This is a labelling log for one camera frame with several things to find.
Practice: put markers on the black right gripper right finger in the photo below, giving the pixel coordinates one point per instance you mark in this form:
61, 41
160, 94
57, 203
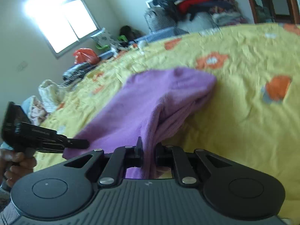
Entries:
230, 188

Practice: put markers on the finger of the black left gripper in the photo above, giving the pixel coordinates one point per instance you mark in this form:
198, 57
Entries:
77, 144

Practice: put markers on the cream crumpled cloth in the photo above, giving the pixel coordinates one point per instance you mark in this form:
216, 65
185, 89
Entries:
52, 95

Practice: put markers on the black white striped cloth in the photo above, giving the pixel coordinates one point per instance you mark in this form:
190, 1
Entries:
77, 72

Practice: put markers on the orange plastic bag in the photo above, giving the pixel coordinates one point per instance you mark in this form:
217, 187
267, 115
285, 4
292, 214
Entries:
83, 55

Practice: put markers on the brown wooden door frame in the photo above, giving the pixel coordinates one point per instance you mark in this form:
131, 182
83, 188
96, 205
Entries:
264, 11

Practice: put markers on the purple sweater with red trim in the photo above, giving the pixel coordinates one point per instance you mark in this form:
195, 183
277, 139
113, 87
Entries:
152, 106

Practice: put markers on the yellow floral bed quilt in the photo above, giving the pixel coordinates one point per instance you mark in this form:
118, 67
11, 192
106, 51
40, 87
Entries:
253, 116

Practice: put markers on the left hand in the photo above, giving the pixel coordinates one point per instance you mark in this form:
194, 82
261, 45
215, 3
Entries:
14, 166

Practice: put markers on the green black bag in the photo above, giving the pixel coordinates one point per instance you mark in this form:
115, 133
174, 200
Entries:
126, 34

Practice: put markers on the bright window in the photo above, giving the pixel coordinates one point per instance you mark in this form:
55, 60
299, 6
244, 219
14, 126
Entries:
63, 23

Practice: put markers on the grey checked cushion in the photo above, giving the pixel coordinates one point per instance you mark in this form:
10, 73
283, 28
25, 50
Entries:
157, 19

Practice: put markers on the pile of dark clothes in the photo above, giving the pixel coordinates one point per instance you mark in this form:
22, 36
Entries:
223, 12

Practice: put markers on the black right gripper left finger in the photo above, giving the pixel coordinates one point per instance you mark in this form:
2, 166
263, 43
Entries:
65, 189

